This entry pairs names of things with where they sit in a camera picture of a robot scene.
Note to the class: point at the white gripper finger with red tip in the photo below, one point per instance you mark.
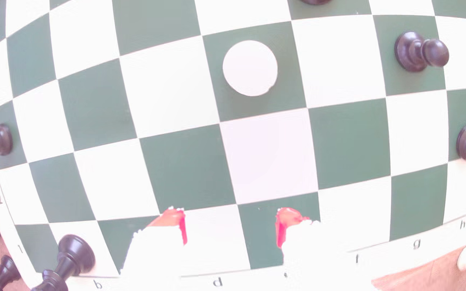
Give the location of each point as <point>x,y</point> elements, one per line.
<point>310,258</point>
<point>156,258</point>

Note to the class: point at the tall black chess piece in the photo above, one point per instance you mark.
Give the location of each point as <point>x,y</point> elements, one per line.
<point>73,254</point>

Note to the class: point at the green and white chessboard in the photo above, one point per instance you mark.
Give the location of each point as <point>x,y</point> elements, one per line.
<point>188,169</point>

